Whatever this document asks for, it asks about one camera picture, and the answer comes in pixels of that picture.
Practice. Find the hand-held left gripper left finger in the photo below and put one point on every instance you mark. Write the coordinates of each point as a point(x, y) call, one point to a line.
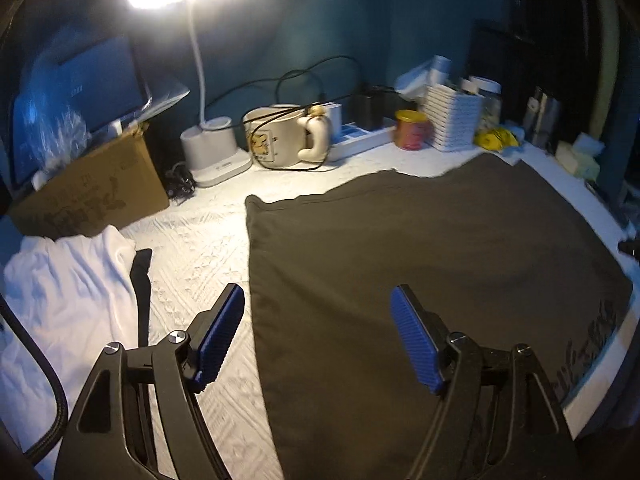
point(220, 335)

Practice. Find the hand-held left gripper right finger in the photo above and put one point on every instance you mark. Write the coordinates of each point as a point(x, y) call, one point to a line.
point(415, 340)

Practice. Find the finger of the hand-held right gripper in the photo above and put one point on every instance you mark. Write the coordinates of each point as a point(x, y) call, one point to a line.
point(631, 249)

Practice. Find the brown printed t-shirt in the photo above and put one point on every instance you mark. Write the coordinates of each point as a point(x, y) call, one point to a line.
point(400, 240)

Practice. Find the white textured table cloth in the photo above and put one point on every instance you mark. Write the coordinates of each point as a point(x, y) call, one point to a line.
point(200, 240)

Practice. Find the steel tumbler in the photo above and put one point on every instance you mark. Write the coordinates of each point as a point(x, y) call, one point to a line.
point(545, 120)

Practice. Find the white garment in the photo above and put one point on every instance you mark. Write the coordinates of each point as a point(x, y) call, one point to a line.
point(65, 285)

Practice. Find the yellow snack packet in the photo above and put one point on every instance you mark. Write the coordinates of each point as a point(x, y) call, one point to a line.
point(495, 140)

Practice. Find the cardboard box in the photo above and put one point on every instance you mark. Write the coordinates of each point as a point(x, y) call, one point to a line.
point(100, 190)

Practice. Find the white desk lamp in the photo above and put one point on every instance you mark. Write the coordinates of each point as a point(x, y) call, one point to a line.
point(210, 145)

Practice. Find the yellow foam board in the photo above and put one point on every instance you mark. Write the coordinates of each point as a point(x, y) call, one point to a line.
point(605, 60)

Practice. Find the glass jar with white lid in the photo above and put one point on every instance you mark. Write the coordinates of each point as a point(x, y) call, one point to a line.
point(490, 105)

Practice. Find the cream cartoon mug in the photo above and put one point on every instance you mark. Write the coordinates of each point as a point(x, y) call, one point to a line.
point(275, 140)

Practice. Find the white power strip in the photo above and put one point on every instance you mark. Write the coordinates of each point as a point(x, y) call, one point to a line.
point(360, 140)

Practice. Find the red can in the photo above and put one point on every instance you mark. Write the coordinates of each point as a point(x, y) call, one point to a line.
point(411, 132)

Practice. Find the white perforated basket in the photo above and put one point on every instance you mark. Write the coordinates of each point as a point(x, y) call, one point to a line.
point(452, 120)

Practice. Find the black charger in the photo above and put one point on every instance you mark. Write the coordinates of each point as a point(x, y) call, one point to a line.
point(366, 110)

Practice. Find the white charger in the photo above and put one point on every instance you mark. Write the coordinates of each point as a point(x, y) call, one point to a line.
point(332, 117)

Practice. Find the white tissue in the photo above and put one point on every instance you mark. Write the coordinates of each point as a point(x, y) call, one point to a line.
point(415, 80)

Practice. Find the clear plastic bag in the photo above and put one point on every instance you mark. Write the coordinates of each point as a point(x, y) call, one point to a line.
point(60, 130)

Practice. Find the teal curtain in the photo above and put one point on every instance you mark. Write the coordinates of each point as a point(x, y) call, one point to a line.
point(300, 20)

